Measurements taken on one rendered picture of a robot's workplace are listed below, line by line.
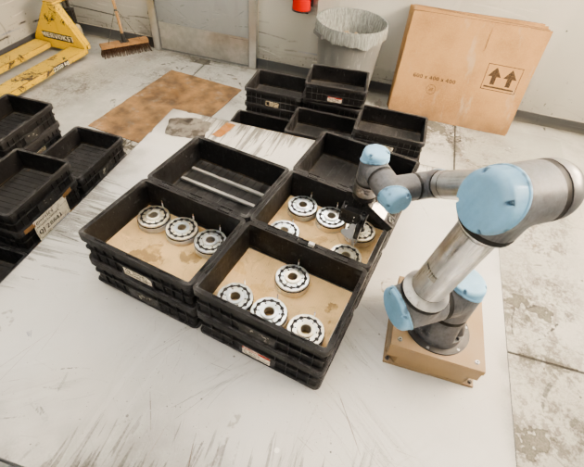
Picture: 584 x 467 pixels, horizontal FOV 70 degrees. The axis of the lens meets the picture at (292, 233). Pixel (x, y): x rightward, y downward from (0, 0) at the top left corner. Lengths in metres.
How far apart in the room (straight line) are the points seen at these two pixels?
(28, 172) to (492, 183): 2.11
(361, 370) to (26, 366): 0.94
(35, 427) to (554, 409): 2.06
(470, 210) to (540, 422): 1.64
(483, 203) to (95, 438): 1.05
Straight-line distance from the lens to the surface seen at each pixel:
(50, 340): 1.44
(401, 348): 1.25
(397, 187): 1.09
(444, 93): 3.88
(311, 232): 1.41
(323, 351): 1.04
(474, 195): 0.78
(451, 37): 3.80
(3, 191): 2.35
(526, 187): 0.77
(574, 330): 2.71
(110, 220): 1.42
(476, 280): 1.17
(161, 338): 1.34
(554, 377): 2.48
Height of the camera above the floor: 1.84
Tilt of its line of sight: 46 degrees down
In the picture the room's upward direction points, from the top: 6 degrees clockwise
